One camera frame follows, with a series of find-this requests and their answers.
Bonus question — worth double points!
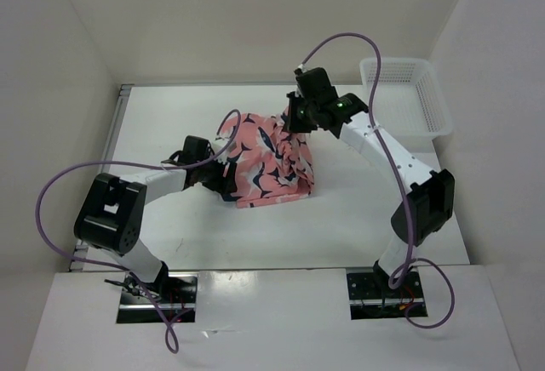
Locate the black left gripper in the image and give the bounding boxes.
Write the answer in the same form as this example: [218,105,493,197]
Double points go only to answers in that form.
[196,151,237,196]

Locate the pink shark print shorts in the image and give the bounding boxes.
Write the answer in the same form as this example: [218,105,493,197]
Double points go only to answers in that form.
[222,111,315,208]

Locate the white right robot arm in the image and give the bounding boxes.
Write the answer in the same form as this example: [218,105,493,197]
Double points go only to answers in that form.
[284,66,455,297]

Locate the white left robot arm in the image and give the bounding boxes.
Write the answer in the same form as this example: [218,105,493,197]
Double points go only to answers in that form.
[74,135,237,303]

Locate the white plastic basket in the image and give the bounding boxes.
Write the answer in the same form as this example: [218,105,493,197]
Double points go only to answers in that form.
[359,57,453,147]

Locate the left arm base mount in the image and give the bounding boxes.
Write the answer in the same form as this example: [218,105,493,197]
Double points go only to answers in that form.
[105,274,198,324]

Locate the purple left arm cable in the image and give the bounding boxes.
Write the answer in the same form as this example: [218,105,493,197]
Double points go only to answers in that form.
[34,109,243,354]

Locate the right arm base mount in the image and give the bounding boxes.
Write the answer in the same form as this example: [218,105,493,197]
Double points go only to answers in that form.
[346,267,427,320]

